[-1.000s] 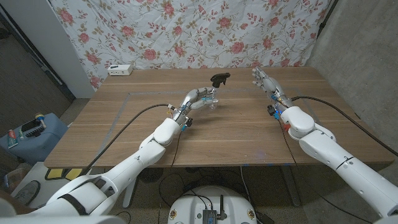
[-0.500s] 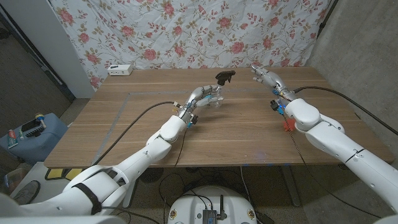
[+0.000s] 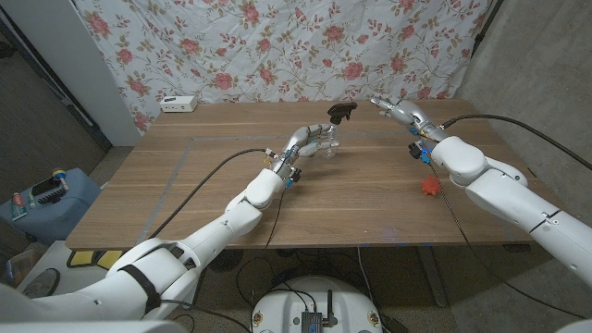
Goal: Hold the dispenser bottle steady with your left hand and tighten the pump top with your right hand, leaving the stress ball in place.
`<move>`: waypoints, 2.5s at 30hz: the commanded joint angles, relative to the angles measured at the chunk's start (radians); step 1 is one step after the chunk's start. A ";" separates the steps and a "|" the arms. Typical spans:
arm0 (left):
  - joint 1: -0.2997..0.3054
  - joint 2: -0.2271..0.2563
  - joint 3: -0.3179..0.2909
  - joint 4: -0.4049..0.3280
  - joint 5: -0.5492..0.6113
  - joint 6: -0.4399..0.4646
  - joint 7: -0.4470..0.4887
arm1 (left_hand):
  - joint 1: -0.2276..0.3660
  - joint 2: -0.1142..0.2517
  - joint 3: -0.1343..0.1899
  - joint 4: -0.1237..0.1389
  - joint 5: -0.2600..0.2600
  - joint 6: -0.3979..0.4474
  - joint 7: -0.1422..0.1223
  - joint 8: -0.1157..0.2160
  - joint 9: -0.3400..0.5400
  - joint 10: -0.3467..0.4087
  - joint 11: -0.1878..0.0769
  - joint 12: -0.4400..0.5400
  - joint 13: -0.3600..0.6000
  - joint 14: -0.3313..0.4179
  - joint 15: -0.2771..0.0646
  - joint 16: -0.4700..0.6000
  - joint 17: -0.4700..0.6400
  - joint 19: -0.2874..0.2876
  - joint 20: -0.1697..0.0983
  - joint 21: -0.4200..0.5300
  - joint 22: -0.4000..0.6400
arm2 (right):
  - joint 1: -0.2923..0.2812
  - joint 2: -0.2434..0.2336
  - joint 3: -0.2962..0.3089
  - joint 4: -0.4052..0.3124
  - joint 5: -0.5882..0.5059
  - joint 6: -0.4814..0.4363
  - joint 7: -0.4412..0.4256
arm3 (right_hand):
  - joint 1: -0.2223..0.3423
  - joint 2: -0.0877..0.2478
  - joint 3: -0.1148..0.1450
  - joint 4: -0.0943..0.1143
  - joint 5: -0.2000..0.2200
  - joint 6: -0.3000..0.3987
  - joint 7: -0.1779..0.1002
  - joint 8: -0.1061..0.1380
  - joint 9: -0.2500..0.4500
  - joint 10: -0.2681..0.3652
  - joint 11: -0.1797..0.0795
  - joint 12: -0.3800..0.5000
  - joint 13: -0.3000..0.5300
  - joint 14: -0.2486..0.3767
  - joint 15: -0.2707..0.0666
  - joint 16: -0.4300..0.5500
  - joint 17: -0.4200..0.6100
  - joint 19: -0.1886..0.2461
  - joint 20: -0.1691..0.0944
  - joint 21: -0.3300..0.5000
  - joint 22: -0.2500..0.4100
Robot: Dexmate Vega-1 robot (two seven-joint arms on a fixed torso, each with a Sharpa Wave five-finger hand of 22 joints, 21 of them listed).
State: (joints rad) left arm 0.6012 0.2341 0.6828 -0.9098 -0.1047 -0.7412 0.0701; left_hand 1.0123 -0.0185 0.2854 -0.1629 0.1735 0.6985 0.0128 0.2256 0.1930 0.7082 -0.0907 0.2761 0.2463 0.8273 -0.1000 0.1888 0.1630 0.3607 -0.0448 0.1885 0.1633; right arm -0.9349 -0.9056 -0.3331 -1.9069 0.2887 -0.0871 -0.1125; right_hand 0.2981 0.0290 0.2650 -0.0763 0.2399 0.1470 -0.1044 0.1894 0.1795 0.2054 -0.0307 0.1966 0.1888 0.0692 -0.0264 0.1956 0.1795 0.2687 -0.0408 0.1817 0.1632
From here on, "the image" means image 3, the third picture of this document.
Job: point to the clear plastic dispenser bottle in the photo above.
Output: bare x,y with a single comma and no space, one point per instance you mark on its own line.
332,141

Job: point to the floral backdrop cloth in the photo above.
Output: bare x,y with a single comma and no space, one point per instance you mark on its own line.
277,46

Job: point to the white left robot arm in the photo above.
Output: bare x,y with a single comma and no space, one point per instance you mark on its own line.
222,226

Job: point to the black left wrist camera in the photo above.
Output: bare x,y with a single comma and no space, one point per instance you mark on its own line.
294,175

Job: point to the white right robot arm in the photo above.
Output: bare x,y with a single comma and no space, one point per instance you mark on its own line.
509,194

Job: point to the small green tube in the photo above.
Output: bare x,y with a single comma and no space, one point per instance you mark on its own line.
31,200

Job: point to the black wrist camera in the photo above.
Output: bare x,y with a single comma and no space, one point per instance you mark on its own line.
416,150
294,175

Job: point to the white robot torso edge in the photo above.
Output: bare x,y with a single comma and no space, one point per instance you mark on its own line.
92,327

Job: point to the red green toothpaste tube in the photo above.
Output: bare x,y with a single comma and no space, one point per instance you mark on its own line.
18,208

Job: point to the white power strip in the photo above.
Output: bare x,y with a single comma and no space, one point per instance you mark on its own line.
178,104

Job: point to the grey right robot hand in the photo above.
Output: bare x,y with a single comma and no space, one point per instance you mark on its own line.
407,111

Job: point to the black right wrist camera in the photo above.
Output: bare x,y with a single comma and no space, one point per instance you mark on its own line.
416,150

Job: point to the black backdrop stand pole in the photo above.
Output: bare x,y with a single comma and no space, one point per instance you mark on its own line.
483,28

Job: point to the orange spiky stress ball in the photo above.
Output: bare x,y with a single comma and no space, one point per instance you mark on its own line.
430,186

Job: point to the yellow black floor item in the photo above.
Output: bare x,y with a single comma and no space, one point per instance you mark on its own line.
85,258

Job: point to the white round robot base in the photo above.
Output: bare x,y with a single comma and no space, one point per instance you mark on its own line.
287,305

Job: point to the grey table leg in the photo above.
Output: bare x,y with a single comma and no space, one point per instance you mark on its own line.
432,277

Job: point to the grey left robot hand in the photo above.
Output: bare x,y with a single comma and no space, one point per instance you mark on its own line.
298,136

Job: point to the black hair brush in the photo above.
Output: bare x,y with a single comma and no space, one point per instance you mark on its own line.
46,187

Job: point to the black power adapter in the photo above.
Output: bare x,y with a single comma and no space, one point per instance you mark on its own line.
395,326

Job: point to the black antenna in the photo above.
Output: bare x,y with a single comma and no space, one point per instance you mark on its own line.
330,310

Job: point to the black round floor object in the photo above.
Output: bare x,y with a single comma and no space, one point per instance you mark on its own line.
226,260

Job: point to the grey electronics box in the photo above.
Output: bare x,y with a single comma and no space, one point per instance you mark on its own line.
311,321

